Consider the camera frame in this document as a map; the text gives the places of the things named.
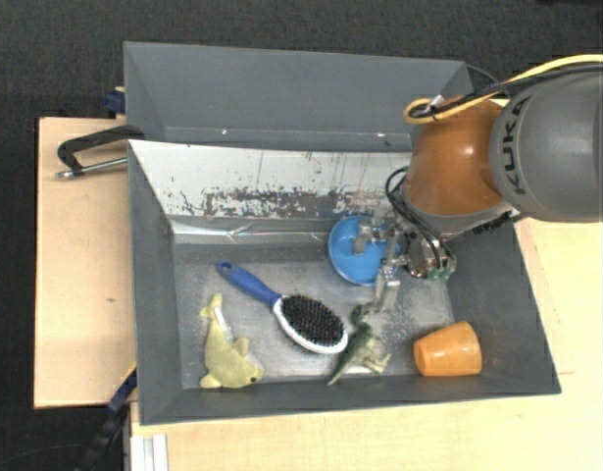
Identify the yellow plush dolphin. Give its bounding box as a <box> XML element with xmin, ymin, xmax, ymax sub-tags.
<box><xmin>198</xmin><ymin>292</ymin><xmax>266</xmax><ymax>391</ymax></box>

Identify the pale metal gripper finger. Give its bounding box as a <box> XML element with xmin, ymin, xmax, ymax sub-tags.
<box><xmin>372</xmin><ymin>265</ymin><xmax>401</xmax><ymax>314</ymax></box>
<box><xmin>352</xmin><ymin>219</ymin><xmax>386</xmax><ymax>255</ymax></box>

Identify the blue plastic bowl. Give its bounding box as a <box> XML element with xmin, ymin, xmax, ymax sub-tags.
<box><xmin>327</xmin><ymin>215</ymin><xmax>406</xmax><ymax>288</ymax></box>

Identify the green toy dinosaur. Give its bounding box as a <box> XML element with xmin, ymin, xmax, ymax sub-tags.
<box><xmin>326</xmin><ymin>303</ymin><xmax>393</xmax><ymax>387</ymax></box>

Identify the grey metal bin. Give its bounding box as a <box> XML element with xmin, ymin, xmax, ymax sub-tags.
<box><xmin>123</xmin><ymin>40</ymin><xmax>563</xmax><ymax>427</ymax></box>

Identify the blue and white hairbrush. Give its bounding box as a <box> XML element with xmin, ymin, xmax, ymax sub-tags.
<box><xmin>215</xmin><ymin>261</ymin><xmax>350</xmax><ymax>355</ymax></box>

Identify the orange plastic cup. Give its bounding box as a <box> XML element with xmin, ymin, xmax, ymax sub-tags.
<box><xmin>412</xmin><ymin>320</ymin><xmax>483</xmax><ymax>378</ymax></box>

